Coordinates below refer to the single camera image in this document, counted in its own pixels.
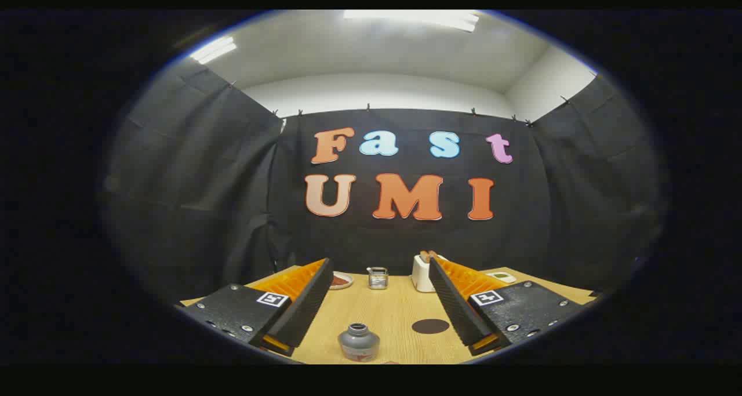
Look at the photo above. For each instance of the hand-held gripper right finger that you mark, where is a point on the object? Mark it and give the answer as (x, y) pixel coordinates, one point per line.
(455, 303)

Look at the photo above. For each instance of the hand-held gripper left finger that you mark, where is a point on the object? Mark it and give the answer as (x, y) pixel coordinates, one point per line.
(301, 303)

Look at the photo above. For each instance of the dark brown round coaster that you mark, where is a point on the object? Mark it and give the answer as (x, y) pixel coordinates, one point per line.
(430, 326)

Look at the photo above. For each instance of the silver juice bottle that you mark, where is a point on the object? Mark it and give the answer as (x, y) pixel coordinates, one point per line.
(358, 344)

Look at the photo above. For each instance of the white toaster with bread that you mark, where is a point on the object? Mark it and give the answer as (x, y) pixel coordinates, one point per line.
(421, 275)

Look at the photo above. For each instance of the small plate with red food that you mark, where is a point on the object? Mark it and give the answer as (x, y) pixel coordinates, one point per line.
(342, 280)

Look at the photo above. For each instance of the small white tray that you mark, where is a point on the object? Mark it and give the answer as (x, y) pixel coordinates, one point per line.
(502, 277)

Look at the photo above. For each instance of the wooden table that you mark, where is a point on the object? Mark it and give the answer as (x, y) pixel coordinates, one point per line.
(394, 306)

